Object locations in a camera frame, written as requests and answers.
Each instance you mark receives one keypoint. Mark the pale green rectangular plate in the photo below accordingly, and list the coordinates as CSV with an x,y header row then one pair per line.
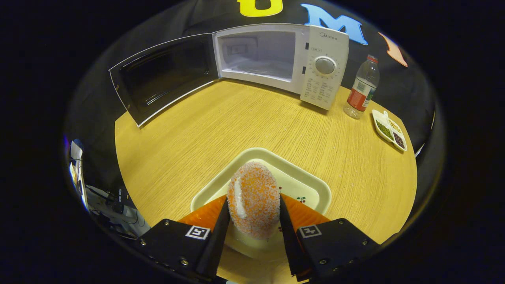
x,y
303,185

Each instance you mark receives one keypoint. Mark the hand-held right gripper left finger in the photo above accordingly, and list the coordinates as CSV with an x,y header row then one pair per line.
x,y
221,236

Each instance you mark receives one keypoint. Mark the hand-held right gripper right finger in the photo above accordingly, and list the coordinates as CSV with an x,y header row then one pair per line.
x,y
286,240

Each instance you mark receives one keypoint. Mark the grey floor equipment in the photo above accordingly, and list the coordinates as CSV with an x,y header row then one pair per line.
x,y
118,213

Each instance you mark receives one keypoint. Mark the orange crumbed food piece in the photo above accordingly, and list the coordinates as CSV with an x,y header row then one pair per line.
x,y
254,197

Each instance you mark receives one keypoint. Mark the white microwave oven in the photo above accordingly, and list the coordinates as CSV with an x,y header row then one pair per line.
x,y
319,67

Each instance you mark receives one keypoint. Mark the white divided dish with beans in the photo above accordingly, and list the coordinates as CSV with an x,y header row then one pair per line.
x,y
388,130

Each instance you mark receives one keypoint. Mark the clear bottle red label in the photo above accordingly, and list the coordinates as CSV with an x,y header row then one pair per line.
x,y
361,90

